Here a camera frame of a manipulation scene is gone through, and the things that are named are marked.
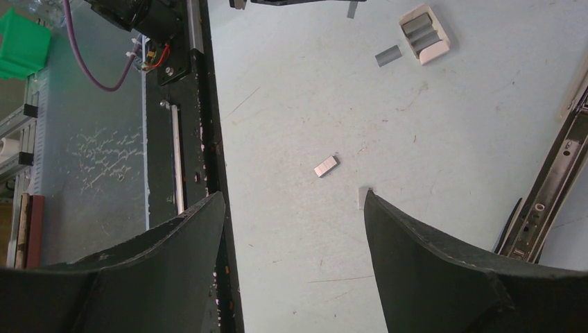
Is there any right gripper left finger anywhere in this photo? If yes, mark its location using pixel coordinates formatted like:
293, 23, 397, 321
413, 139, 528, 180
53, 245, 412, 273
1, 192, 225, 332

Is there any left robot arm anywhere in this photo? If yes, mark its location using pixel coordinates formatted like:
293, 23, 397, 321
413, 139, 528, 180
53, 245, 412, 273
88, 0, 183, 44

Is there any staple box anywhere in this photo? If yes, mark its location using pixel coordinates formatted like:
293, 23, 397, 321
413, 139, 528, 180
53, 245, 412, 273
399, 4, 451, 66

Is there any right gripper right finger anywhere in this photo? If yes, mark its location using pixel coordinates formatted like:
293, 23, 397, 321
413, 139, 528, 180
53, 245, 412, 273
364, 191, 587, 332

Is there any green plastic bin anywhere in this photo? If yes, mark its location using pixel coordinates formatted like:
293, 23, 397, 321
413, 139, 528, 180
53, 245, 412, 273
1, 8, 51, 80

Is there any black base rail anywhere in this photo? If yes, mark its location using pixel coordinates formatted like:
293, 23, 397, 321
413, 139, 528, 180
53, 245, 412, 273
144, 1, 245, 332

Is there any grey staple strip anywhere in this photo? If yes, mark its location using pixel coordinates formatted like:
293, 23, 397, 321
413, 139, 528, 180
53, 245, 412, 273
314, 155, 340, 178
357, 186, 372, 210
347, 1, 358, 19
375, 45, 402, 67

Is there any beige black long stapler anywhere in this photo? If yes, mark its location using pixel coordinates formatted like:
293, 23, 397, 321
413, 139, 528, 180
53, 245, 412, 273
494, 60, 587, 263

